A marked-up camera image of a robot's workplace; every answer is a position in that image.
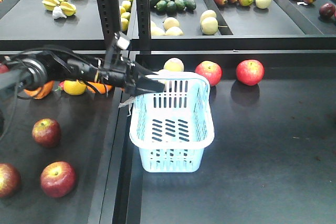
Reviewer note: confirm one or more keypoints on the bright red apple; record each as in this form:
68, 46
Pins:
3, 68

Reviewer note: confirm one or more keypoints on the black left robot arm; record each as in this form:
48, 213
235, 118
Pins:
33, 68

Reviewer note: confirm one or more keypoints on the red chili pepper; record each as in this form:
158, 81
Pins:
60, 86

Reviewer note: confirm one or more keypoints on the light blue plastic basket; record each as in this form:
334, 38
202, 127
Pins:
172, 128

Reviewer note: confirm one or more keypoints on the large orange right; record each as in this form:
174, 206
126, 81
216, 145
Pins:
98, 87

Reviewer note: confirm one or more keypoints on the red apple beside basket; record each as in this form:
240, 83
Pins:
211, 71

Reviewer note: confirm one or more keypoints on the red apple front edge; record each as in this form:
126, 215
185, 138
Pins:
10, 180

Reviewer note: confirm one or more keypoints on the white garlic bulb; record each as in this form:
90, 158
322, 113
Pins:
57, 13

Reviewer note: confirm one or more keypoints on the yellow round fruit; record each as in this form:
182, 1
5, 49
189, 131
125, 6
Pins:
74, 87

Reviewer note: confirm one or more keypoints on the orange with nub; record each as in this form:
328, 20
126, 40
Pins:
40, 92

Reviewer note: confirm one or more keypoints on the black upper display shelf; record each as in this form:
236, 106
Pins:
285, 24

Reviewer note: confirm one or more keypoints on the red apple front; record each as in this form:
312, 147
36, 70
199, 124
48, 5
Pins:
58, 179

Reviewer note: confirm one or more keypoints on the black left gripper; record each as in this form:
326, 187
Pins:
123, 74

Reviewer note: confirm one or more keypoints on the pale yellow pear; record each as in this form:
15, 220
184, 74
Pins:
174, 64

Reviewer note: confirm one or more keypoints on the red apple middle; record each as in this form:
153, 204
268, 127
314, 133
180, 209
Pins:
47, 132

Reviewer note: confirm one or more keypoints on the red apple right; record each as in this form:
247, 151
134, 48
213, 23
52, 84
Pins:
250, 72

